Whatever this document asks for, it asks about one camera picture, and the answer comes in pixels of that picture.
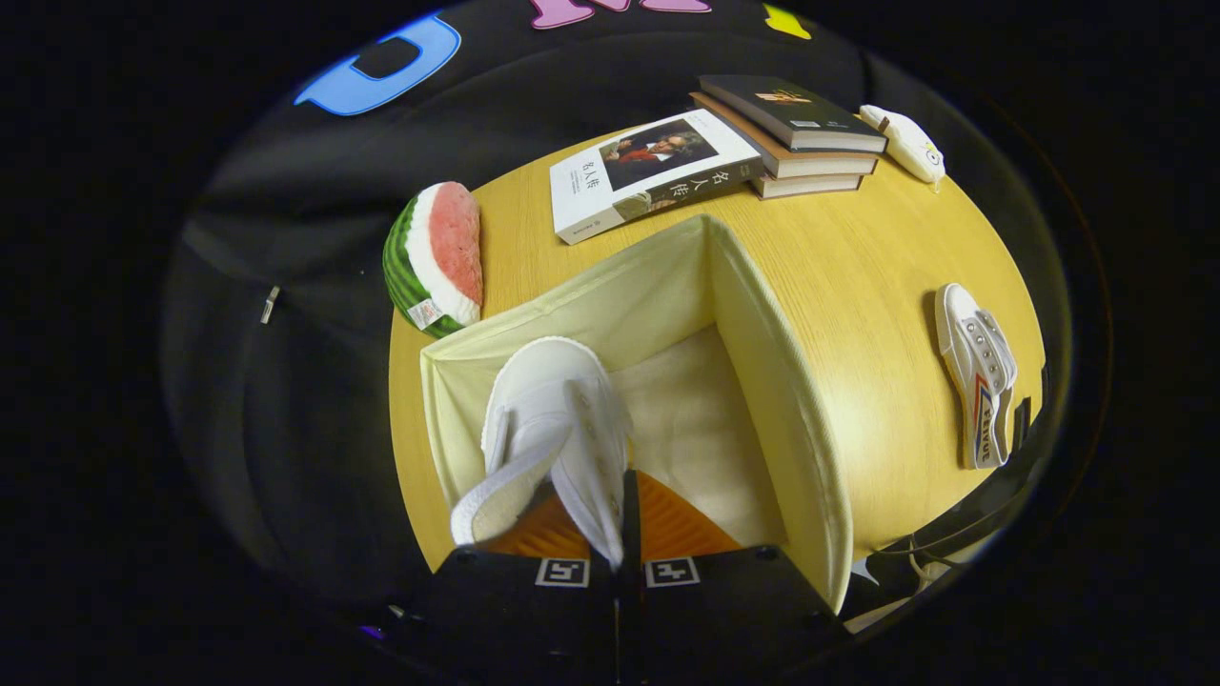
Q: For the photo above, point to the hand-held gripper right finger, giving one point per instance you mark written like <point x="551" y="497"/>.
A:
<point x="631" y="524"/>

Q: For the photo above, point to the thin pale-edged book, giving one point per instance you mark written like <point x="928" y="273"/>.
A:
<point x="810" y="186"/>

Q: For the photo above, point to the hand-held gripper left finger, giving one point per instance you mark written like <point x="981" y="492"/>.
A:
<point x="515" y="610"/>

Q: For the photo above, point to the white portrait cover book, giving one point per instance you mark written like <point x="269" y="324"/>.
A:
<point x="591" y="191"/>

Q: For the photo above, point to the watermelon slice plush toy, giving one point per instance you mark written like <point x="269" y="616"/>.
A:
<point x="448" y="248"/>

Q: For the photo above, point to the white plush pouch with eyes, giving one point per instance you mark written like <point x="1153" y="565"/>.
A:
<point x="905" y="143"/>

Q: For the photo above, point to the white canvas shoe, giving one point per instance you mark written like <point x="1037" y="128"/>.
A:
<point x="553" y="410"/>
<point x="972" y="362"/>

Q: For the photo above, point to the small silver clip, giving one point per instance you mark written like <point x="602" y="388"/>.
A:
<point x="271" y="305"/>

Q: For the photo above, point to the brown cover book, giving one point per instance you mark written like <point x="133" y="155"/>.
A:
<point x="810" y="164"/>

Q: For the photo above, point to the beige fabric storage box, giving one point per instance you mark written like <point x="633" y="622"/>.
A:
<point x="667" y="286"/>

